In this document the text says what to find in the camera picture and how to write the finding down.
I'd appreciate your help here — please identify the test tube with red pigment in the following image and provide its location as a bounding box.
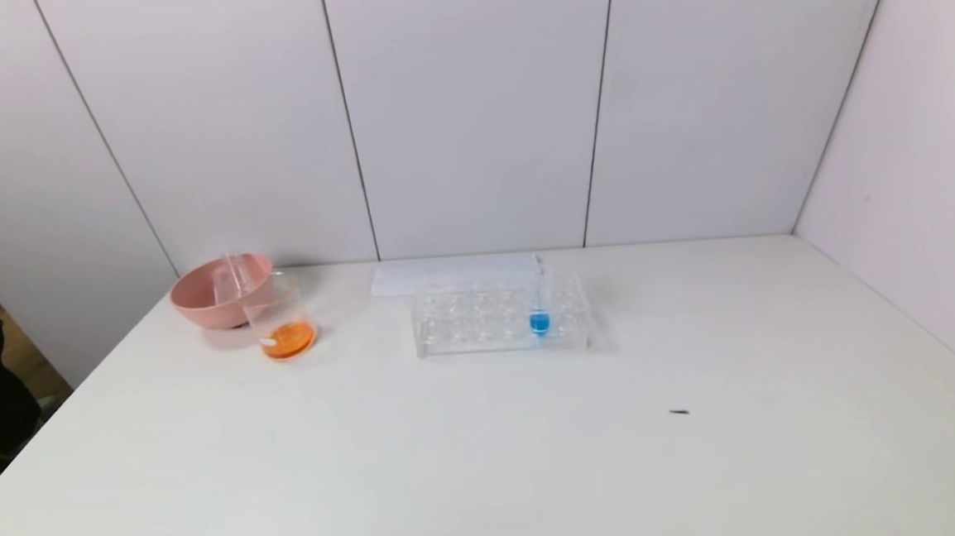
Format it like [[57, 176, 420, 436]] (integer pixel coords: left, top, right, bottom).
[[210, 262, 240, 308]]

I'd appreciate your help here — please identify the clear glass beaker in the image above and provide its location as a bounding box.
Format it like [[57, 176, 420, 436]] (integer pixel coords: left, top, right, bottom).
[[233, 268, 319, 365]]

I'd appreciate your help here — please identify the test tube with yellow pigment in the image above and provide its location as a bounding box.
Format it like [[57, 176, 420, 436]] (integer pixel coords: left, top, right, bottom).
[[223, 250, 255, 304]]

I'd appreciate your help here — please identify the test tube with blue pigment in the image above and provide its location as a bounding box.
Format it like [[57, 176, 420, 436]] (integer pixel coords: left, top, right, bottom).
[[525, 253, 553, 338]]

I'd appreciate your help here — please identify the pink plastic bowl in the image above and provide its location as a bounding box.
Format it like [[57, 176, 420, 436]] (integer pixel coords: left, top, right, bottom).
[[166, 251, 277, 333]]

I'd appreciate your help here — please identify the clear acrylic test tube rack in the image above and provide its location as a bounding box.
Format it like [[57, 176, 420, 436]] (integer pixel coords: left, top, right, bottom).
[[410, 266, 596, 363]]

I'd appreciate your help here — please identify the white paper sheet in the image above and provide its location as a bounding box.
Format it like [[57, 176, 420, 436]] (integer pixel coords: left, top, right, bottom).
[[369, 252, 544, 299]]

